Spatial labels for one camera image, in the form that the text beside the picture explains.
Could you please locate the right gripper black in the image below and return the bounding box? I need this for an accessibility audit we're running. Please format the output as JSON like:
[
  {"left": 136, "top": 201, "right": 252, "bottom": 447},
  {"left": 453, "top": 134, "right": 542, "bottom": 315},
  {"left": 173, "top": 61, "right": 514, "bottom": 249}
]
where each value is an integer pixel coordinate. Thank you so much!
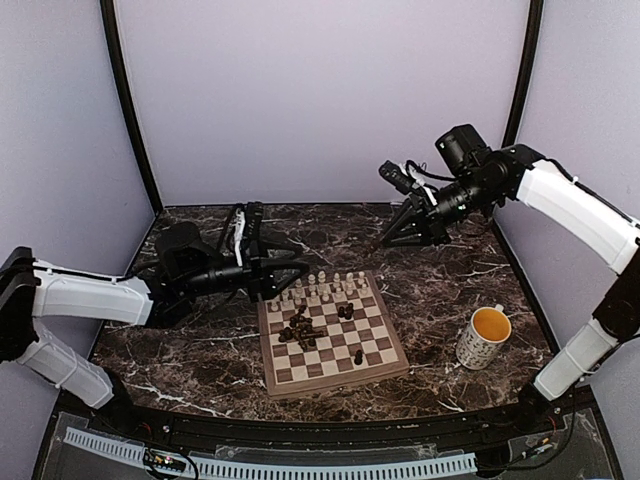
[{"left": 380, "top": 172, "right": 501, "bottom": 246}]

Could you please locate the wooden chess board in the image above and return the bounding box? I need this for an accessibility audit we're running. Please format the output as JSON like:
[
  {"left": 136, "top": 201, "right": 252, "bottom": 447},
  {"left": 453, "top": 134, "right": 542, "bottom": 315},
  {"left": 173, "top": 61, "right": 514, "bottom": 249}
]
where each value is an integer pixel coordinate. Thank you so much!
[{"left": 257, "top": 271, "right": 409, "bottom": 398}]

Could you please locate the patterned mug yellow inside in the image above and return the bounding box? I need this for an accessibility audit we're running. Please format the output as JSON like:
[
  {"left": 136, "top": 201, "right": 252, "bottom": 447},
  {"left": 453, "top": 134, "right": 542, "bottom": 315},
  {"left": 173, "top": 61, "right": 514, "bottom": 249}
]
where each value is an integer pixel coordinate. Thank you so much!
[{"left": 455, "top": 304, "right": 512, "bottom": 371}]

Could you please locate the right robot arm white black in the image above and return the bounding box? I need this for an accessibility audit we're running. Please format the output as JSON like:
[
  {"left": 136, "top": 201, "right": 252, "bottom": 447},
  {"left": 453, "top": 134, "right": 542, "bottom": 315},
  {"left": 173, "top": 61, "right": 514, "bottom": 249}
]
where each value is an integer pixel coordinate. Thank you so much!
[{"left": 377, "top": 124, "right": 639, "bottom": 434}]

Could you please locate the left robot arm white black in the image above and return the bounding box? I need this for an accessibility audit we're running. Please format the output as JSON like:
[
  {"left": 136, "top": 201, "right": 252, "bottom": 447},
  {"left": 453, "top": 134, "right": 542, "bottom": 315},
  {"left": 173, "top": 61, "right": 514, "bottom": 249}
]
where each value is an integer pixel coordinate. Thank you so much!
[{"left": 1, "top": 222, "right": 309, "bottom": 436}]

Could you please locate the pile of dark chess pieces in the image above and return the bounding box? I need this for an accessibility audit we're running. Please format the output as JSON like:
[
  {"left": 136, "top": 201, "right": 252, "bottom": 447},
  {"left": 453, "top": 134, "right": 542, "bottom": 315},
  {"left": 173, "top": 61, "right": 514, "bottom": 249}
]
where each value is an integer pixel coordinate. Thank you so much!
[{"left": 278, "top": 305, "right": 326, "bottom": 352}]

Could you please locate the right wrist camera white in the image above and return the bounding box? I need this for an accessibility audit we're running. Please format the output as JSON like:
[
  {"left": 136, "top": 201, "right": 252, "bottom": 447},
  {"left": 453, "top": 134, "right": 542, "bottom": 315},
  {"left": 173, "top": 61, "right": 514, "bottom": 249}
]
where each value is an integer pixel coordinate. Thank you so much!
[{"left": 378, "top": 160, "right": 422, "bottom": 195}]

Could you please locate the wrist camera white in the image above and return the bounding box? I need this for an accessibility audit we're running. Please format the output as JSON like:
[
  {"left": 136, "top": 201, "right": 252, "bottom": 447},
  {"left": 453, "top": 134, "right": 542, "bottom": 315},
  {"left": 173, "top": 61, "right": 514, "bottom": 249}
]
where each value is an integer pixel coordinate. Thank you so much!
[
  {"left": 378, "top": 160, "right": 422, "bottom": 195},
  {"left": 226, "top": 201, "right": 264, "bottom": 266}
]

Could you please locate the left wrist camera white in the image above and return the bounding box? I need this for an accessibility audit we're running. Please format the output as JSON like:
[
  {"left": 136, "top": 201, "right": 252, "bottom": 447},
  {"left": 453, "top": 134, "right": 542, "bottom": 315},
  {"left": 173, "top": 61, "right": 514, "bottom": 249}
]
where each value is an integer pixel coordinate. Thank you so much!
[{"left": 226, "top": 201, "right": 264, "bottom": 266}]

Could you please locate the black front rail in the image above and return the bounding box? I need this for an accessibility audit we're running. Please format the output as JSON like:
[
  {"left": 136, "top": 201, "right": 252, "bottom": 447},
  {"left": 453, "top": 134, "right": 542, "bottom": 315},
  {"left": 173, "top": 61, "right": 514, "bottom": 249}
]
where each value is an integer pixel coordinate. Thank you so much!
[{"left": 75, "top": 402, "right": 569, "bottom": 451}]

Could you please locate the white slotted cable duct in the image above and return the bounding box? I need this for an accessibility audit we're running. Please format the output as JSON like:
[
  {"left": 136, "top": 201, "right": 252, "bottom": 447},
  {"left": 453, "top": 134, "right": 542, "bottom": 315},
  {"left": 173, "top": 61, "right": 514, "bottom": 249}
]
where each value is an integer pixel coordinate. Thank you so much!
[{"left": 63, "top": 427, "right": 478, "bottom": 479}]

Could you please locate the right black frame post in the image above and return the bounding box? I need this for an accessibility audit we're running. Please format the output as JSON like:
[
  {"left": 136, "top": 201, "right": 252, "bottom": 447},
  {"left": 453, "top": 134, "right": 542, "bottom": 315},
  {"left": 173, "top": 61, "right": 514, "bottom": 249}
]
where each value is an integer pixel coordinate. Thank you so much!
[{"left": 487, "top": 0, "right": 545, "bottom": 201}]

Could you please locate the black frame post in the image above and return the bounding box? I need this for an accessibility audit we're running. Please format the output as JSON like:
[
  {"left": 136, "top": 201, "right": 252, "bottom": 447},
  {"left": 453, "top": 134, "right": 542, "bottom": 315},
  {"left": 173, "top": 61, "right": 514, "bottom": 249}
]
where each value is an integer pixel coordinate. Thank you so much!
[
  {"left": 487, "top": 0, "right": 545, "bottom": 201},
  {"left": 99, "top": 0, "right": 164, "bottom": 215}
]

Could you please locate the left black frame post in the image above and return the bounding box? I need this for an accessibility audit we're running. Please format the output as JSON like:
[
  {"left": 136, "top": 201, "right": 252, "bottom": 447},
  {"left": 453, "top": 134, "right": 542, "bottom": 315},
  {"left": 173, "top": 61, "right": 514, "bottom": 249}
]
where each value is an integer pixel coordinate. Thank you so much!
[{"left": 99, "top": 0, "right": 164, "bottom": 215}]

